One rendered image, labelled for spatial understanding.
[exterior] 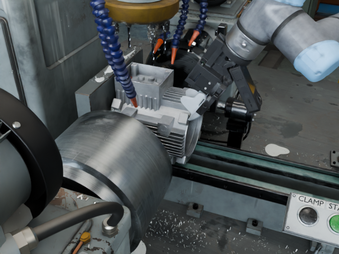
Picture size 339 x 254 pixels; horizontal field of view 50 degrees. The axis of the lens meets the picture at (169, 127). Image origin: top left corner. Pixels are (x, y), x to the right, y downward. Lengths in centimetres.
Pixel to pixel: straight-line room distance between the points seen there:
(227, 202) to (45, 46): 59
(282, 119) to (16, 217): 116
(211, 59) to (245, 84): 9
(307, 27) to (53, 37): 56
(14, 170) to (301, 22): 50
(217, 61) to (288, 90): 94
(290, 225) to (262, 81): 110
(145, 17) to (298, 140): 78
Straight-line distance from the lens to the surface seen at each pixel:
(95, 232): 51
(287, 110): 152
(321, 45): 66
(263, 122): 141
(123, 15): 78
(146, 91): 88
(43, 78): 89
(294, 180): 102
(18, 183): 42
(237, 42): 72
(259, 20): 69
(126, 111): 90
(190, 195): 100
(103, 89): 89
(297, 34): 66
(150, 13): 78
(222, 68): 76
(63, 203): 55
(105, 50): 73
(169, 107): 89
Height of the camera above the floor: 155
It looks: 34 degrees down
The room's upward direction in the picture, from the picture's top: 1 degrees clockwise
